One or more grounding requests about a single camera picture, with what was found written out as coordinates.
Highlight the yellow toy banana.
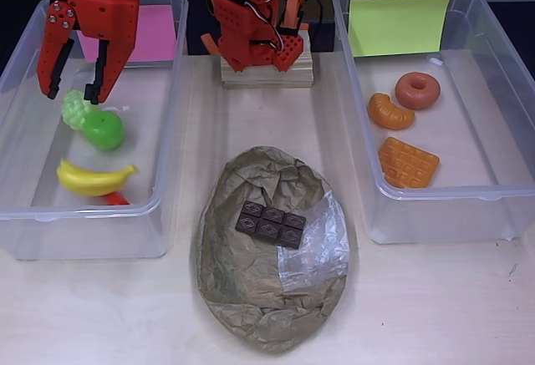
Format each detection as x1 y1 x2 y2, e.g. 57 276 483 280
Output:
56 158 139 198

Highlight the wooden base block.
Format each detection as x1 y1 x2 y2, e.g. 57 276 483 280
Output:
220 30 315 90

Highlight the crumpled brown paper bag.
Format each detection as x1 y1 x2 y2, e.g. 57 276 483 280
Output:
194 144 350 353

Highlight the yellow-green paper label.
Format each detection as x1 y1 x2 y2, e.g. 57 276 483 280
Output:
348 0 452 58

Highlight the brown toy doughnut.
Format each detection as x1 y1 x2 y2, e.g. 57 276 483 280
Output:
395 71 442 111

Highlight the red toy chili pepper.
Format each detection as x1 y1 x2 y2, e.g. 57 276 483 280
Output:
104 191 131 206

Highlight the light green toy cauliflower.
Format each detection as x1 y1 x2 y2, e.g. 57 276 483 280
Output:
61 89 100 131

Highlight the brown toy chocolate bar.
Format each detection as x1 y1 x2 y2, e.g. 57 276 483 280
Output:
234 200 308 250

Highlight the green toy apple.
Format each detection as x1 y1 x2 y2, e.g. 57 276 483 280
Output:
82 110 125 152

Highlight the pink paper label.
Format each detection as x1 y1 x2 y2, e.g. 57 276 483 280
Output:
77 4 177 63

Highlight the orange toy croissant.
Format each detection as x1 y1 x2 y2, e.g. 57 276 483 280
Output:
366 91 416 130

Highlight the clear plastic bin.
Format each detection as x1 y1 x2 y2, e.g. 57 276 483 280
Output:
0 0 190 261
332 0 535 245

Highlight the orange toy waffle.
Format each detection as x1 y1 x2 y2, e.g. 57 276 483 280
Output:
378 135 442 190

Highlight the red white black servo cable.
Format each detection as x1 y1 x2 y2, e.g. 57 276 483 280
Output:
244 0 285 51

